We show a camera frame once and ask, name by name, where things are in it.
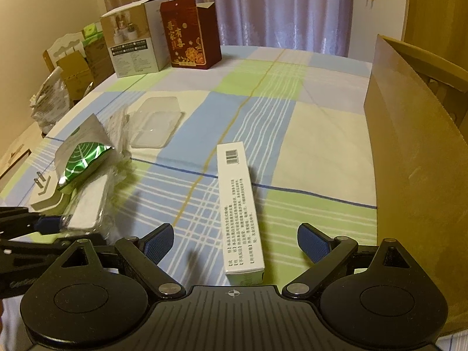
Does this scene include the white item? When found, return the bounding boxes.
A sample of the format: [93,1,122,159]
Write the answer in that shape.
[60,169,117,237]

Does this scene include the white long carton box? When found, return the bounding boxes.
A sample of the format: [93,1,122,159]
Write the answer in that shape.
[216,142,265,285]

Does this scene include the white power adapter plug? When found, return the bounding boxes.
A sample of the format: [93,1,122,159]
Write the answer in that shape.
[29,170,70,216]

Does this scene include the silver green leaf pouch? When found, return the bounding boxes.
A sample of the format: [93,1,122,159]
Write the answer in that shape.
[54,114,116,194]

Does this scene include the silver crumpled bag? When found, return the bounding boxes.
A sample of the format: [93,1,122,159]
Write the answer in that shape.
[29,67,70,135]

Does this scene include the clear plastic tray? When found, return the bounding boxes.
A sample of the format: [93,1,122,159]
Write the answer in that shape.
[128,96,183,149]

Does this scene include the white remote in plastic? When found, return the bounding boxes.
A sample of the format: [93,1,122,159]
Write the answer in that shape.
[105,105,129,157]

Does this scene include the checkered tablecloth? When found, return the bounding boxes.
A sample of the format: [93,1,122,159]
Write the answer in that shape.
[0,44,468,351]

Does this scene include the brown cardboard boxes stack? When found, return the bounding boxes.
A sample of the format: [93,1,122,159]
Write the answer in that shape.
[42,38,114,105]

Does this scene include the brown cardboard bin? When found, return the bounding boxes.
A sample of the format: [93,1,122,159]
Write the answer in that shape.
[364,36,467,335]

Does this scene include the white carved chair back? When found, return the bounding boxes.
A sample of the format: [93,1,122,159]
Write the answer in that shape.
[47,32,86,65]

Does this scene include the green white small box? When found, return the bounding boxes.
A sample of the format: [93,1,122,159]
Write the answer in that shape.
[82,21,103,44]

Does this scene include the white product photo box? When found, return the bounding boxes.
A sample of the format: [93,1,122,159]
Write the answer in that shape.
[100,0,170,78]

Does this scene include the dark red gift box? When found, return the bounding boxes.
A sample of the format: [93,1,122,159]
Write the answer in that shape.
[160,0,222,70]

